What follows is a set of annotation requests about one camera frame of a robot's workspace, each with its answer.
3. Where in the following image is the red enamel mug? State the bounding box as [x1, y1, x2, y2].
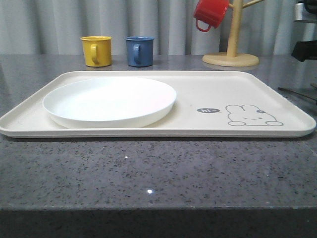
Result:
[194, 0, 229, 32]

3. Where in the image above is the yellow enamel mug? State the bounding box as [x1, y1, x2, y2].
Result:
[80, 36, 112, 67]

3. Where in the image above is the blue enamel mug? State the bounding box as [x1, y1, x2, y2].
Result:
[126, 36, 154, 67]

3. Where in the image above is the white round plate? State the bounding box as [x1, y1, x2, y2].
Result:
[43, 77, 177, 128]

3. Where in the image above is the wooden mug tree stand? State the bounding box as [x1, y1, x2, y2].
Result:
[202, 0, 262, 67]

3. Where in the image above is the grey pleated curtain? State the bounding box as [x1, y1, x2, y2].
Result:
[0, 0, 304, 56]

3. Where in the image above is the cream rabbit print tray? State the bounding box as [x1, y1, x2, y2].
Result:
[0, 70, 316, 138]

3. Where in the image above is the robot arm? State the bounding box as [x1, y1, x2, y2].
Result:
[291, 0, 317, 62]

